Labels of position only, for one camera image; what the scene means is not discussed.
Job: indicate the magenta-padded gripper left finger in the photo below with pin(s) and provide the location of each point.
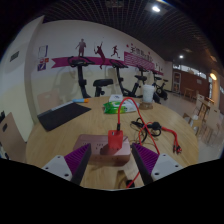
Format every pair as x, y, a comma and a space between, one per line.
75, 163

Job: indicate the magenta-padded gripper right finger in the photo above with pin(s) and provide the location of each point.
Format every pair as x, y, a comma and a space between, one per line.
148, 163

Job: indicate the red charger block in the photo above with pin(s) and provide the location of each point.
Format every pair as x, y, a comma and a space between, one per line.
115, 140

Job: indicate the pink power strip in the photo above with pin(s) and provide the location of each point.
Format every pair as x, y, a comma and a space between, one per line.
96, 156

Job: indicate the black desk mat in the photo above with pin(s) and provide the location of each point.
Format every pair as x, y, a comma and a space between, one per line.
61, 115

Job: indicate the round wooden coaster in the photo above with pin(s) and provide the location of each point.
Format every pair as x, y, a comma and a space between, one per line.
146, 106

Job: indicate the wooden chair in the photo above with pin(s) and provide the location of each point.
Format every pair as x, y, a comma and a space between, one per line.
48, 100
193, 121
10, 140

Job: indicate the green wet wipes pack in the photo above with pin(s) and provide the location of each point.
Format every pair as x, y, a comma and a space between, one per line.
120, 107

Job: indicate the blue and orange marker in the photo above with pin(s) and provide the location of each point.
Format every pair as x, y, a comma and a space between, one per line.
81, 100

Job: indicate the white cup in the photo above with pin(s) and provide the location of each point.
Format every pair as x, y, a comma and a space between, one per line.
148, 94

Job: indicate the small white box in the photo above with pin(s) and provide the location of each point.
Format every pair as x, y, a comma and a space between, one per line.
116, 97

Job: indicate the group of tables and chairs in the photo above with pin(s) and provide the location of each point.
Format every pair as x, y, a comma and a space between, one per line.
208, 113

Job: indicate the row of black exercise bikes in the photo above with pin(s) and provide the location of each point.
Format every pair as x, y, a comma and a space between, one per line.
81, 76

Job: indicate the ceiling lights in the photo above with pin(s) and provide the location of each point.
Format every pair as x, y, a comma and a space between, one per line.
155, 8

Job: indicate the magenta sports wall banner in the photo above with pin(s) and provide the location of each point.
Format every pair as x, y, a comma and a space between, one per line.
93, 61

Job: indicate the round wall lamp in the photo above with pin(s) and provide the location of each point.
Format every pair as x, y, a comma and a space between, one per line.
213, 76

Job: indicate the wall posters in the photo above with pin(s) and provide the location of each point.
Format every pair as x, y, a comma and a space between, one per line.
42, 56

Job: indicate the dark wall sign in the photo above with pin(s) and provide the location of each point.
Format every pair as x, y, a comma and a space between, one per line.
14, 56

